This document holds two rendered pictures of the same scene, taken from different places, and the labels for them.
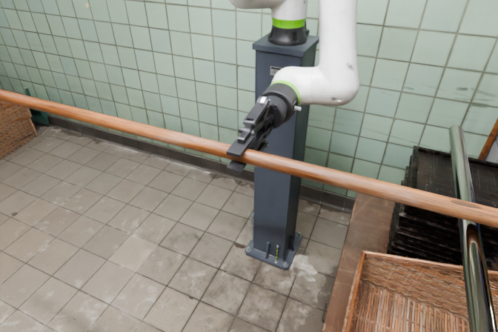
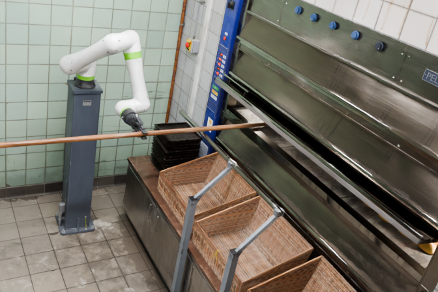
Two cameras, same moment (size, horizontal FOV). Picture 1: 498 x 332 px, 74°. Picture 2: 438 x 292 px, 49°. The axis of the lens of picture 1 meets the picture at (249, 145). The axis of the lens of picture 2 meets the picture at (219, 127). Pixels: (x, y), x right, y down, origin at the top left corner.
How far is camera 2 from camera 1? 2.44 m
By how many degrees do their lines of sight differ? 51
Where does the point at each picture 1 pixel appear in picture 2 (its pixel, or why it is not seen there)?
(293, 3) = (93, 68)
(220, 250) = (43, 241)
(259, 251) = (71, 229)
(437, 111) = not seen: hidden behind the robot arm
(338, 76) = (145, 101)
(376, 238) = (152, 173)
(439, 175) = not seen: hidden behind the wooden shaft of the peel
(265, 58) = (80, 97)
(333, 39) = (141, 88)
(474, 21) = (149, 59)
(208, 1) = not seen: outside the picture
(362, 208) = (137, 164)
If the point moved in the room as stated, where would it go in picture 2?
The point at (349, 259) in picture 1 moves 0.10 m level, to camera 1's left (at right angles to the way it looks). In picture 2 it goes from (149, 184) to (139, 188)
